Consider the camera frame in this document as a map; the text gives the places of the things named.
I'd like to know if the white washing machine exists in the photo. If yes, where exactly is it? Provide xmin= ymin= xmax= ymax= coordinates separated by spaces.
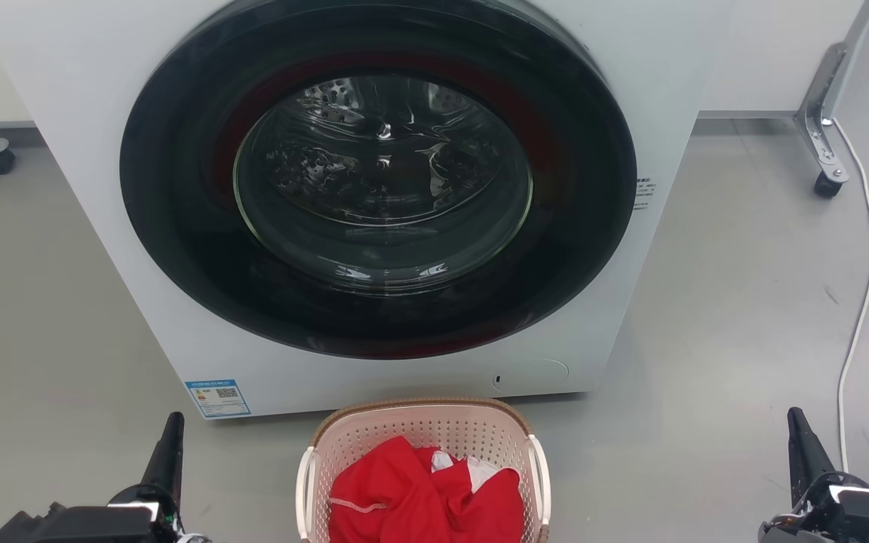
xmin=0 ymin=0 xmax=741 ymax=421

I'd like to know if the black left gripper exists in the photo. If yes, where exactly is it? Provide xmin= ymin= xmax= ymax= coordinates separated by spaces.
xmin=0 ymin=412 xmax=210 ymax=543

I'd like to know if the long silver metal frame leg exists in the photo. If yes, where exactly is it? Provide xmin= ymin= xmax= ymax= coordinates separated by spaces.
xmin=794 ymin=0 xmax=869 ymax=186

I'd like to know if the beige perforated plastic laundry basket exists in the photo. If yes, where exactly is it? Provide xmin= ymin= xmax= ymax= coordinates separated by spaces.
xmin=295 ymin=398 xmax=553 ymax=543

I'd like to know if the white garment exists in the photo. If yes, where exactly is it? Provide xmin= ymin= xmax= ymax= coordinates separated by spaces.
xmin=431 ymin=450 xmax=500 ymax=492

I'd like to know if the black round washing machine door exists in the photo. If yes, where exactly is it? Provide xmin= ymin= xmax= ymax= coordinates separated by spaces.
xmin=119 ymin=0 xmax=638 ymax=360

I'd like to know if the blue energy label sticker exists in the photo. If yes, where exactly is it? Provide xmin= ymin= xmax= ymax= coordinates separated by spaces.
xmin=185 ymin=379 xmax=253 ymax=419

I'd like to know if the red garment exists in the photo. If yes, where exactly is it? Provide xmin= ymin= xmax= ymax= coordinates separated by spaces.
xmin=327 ymin=435 xmax=526 ymax=543

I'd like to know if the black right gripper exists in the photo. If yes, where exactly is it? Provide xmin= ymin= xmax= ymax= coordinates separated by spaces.
xmin=759 ymin=407 xmax=869 ymax=543

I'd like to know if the round white filter cover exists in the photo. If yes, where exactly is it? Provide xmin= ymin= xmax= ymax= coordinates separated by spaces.
xmin=492 ymin=358 xmax=571 ymax=394

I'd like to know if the large white cabinet panel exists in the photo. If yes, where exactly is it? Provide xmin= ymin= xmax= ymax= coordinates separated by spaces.
xmin=699 ymin=0 xmax=869 ymax=120

